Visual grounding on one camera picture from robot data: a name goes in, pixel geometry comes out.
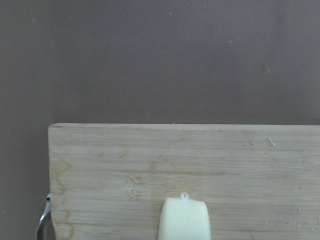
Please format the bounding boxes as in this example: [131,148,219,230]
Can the white steamed bun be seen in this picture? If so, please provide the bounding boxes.
[157,192,212,240]

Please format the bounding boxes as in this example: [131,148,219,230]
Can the wooden cutting board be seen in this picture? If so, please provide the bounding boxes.
[48,123,320,240]

